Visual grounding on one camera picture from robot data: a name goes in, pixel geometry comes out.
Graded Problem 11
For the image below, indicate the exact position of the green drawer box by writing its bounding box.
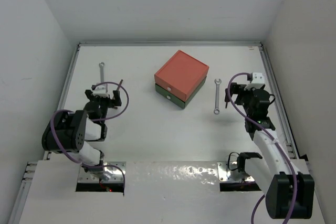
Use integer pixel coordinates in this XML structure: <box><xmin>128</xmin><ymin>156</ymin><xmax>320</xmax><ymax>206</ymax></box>
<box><xmin>155</xmin><ymin>76</ymin><xmax>207</xmax><ymax>109</ymax></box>

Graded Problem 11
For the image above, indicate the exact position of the metal base plate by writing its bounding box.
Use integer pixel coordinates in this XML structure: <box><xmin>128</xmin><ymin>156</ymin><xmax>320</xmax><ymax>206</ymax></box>
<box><xmin>78</xmin><ymin>162</ymin><xmax>126</xmax><ymax>184</ymax></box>
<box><xmin>217</xmin><ymin>161</ymin><xmax>255</xmax><ymax>183</ymax></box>

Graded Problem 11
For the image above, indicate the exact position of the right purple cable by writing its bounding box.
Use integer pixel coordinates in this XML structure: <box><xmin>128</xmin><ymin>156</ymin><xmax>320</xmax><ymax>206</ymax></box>
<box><xmin>226</xmin><ymin>72</ymin><xmax>299</xmax><ymax>224</ymax></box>

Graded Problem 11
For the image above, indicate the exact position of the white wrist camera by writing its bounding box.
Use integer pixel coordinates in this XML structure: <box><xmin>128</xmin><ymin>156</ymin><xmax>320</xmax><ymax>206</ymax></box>
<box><xmin>244</xmin><ymin>72</ymin><xmax>265</xmax><ymax>90</ymax></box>
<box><xmin>92</xmin><ymin>84</ymin><xmax>109</xmax><ymax>98</ymax></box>

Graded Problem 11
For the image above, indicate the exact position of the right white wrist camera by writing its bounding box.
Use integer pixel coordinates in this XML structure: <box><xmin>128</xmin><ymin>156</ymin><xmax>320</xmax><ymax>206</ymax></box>
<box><xmin>244</xmin><ymin>72</ymin><xmax>265</xmax><ymax>90</ymax></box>

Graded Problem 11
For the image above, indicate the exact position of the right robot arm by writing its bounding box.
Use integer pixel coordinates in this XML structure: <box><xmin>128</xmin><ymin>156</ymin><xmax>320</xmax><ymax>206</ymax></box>
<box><xmin>225</xmin><ymin>82</ymin><xmax>314</xmax><ymax>223</ymax></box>

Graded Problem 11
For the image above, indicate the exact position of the silver wrench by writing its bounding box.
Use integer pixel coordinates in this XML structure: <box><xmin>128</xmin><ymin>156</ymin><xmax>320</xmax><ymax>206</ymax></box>
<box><xmin>99</xmin><ymin>62</ymin><xmax>107</xmax><ymax>92</ymax></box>
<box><xmin>214</xmin><ymin>79</ymin><xmax>222</xmax><ymax>115</ymax></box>

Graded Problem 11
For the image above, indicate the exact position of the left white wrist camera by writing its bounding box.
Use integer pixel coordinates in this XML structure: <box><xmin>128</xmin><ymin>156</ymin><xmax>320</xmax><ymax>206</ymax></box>
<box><xmin>92</xmin><ymin>84</ymin><xmax>109</xmax><ymax>98</ymax></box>

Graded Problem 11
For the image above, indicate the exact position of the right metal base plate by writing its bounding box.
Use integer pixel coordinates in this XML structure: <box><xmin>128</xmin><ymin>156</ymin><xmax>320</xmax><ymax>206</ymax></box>
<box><xmin>217</xmin><ymin>161</ymin><xmax>255</xmax><ymax>183</ymax></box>

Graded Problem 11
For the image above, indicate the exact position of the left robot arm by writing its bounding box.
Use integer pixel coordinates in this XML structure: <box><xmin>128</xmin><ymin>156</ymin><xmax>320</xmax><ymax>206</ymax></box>
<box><xmin>41</xmin><ymin>90</ymin><xmax>122</xmax><ymax>177</ymax></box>

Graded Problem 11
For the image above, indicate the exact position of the purple cable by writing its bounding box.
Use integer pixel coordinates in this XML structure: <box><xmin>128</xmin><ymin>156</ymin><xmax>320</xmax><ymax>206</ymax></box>
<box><xmin>226</xmin><ymin>72</ymin><xmax>299</xmax><ymax>224</ymax></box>
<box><xmin>51</xmin><ymin>81</ymin><xmax>130</xmax><ymax>190</ymax></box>

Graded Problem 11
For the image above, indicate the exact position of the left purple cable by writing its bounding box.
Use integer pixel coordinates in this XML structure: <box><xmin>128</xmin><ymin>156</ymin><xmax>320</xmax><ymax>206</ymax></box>
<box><xmin>51</xmin><ymin>81</ymin><xmax>130</xmax><ymax>190</ymax></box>

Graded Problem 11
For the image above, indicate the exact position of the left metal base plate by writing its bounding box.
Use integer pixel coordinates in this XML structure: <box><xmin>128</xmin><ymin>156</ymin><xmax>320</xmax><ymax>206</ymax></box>
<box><xmin>78</xmin><ymin>162</ymin><xmax>126</xmax><ymax>184</ymax></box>

